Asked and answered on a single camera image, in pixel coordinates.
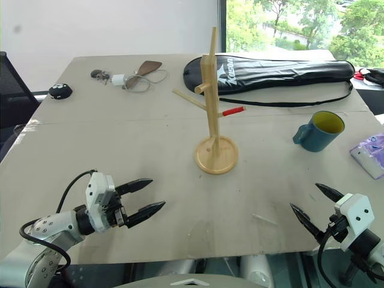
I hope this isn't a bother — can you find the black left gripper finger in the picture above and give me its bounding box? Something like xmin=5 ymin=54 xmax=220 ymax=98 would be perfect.
xmin=115 ymin=178 xmax=154 ymax=197
xmin=125 ymin=200 xmax=167 ymax=229

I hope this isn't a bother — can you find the purple tissue pack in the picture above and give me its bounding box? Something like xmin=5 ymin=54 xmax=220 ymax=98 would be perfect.
xmin=349 ymin=133 xmax=384 ymax=181

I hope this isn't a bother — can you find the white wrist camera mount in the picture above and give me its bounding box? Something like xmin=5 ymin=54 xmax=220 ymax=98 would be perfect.
xmin=85 ymin=171 xmax=116 ymax=233
xmin=333 ymin=193 xmax=376 ymax=253

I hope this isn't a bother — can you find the dark key bundle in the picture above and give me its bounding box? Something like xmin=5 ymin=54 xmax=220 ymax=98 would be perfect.
xmin=90 ymin=69 xmax=112 ymax=85

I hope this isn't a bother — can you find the wooden mug tree stand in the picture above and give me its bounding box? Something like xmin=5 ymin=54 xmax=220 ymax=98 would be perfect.
xmin=172 ymin=26 xmax=247 ymax=176

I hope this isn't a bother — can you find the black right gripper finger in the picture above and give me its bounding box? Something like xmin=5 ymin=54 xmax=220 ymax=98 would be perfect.
xmin=314 ymin=182 xmax=345 ymax=203
xmin=289 ymin=202 xmax=325 ymax=242

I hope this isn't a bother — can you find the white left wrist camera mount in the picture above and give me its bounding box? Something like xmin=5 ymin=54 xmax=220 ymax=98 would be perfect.
xmin=85 ymin=171 xmax=116 ymax=233

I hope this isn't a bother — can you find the black racket bag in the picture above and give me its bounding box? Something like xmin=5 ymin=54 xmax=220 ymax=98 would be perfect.
xmin=183 ymin=53 xmax=356 ymax=108

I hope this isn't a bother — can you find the brown wooden spoon piece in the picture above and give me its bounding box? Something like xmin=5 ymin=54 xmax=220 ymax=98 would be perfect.
xmin=124 ymin=60 xmax=163 ymax=90

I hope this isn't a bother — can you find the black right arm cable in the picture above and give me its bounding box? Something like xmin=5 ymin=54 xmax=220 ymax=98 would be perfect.
xmin=317 ymin=223 xmax=343 ymax=288

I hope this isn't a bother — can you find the grey thin cable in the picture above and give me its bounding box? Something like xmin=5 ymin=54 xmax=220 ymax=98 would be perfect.
xmin=125 ymin=68 xmax=169 ymax=94

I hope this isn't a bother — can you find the blue mug yellow inside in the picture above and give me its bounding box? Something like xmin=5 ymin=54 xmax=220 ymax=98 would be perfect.
xmin=292 ymin=110 xmax=346 ymax=154

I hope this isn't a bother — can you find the dark window frame post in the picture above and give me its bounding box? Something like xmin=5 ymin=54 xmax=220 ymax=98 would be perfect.
xmin=216 ymin=0 xmax=227 ymax=55

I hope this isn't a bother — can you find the black mesh chair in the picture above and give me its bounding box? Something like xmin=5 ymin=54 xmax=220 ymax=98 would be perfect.
xmin=0 ymin=51 xmax=41 ymax=164

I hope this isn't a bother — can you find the grey robot torso white chevron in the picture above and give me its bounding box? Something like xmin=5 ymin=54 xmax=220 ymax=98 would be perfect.
xmin=112 ymin=272 xmax=268 ymax=288

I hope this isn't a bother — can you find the black cloth item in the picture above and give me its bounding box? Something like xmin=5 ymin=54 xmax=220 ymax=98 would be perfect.
xmin=364 ymin=68 xmax=384 ymax=88

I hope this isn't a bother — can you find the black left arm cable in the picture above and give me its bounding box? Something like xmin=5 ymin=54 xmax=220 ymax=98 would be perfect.
xmin=19 ymin=170 xmax=98 ymax=272

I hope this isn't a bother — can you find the small black round device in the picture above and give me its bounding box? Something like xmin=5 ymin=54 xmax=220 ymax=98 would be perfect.
xmin=48 ymin=83 xmax=74 ymax=100

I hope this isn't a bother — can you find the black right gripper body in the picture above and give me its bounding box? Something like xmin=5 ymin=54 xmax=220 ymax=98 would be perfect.
xmin=320 ymin=212 xmax=351 ymax=244

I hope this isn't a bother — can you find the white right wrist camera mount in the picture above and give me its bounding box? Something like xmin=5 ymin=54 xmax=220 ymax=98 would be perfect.
xmin=333 ymin=193 xmax=376 ymax=253

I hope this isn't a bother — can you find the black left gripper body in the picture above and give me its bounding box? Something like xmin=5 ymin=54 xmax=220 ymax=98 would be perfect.
xmin=101 ymin=190 xmax=131 ymax=229

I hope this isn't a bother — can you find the red small object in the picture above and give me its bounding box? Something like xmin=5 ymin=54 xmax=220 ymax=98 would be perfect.
xmin=353 ymin=68 xmax=372 ymax=80

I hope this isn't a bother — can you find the grey rounded robot leg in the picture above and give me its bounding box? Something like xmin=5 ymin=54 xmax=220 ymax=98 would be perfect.
xmin=149 ymin=259 xmax=208 ymax=280
xmin=239 ymin=254 xmax=275 ymax=287

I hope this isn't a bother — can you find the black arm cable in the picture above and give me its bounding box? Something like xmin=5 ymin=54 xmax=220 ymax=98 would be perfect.
xmin=317 ymin=223 xmax=343 ymax=288
xmin=19 ymin=170 xmax=98 ymax=272

